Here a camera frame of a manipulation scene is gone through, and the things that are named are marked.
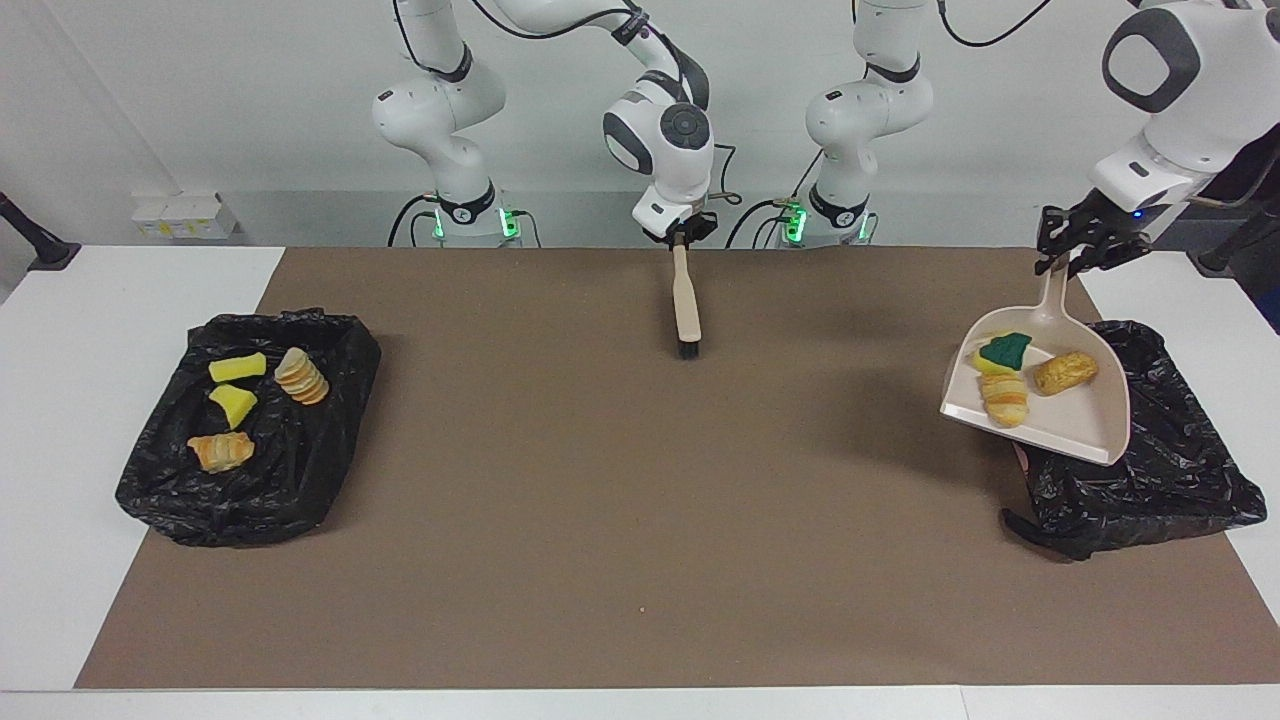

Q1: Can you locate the white wall socket box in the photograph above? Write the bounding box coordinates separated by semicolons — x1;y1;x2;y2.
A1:
132;193;241;241

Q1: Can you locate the black bag lined bin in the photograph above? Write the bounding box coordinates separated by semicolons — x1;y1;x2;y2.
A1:
115;310;383;548
1000;320;1268;561

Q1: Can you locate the small yellow sponge piece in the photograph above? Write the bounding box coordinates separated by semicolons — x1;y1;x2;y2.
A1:
209;384;259;432

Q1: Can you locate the brown bread roll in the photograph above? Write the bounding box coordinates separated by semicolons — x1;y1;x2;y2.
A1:
1033;350;1100;397

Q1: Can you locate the black stand pole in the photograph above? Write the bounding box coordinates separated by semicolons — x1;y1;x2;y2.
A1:
0;192;81;271
1198;197;1280;276

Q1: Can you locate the large yellow sponge piece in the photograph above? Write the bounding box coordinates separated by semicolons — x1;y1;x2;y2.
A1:
208;352;268;384

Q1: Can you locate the yellow sponge block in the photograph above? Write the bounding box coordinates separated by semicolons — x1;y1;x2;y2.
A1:
973;332;1034;377

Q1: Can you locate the brown table mat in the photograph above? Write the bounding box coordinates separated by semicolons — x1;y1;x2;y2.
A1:
75;247;1280;691

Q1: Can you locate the orange striped croissant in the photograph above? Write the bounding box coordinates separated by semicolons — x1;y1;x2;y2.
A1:
186;432;256;474

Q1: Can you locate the small striped croissant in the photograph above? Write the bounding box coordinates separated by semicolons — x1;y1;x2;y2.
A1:
980;372;1030;429

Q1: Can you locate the pale striped bread piece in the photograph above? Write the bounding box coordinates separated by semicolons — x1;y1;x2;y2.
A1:
274;346;330;406

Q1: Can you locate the beige plastic dustpan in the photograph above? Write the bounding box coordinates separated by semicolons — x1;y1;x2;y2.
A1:
940;255;1132;467

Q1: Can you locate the beige hand brush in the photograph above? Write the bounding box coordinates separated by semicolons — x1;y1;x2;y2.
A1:
671;244;704;360

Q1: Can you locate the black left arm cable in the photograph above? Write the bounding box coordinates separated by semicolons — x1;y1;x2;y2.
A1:
850;0;1280;211

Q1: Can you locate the black base cable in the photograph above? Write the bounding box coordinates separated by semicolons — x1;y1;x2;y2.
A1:
388;193;441;248
725;150;826;249

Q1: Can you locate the dark wall panel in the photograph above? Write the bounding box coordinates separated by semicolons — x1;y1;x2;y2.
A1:
1148;108;1280;336

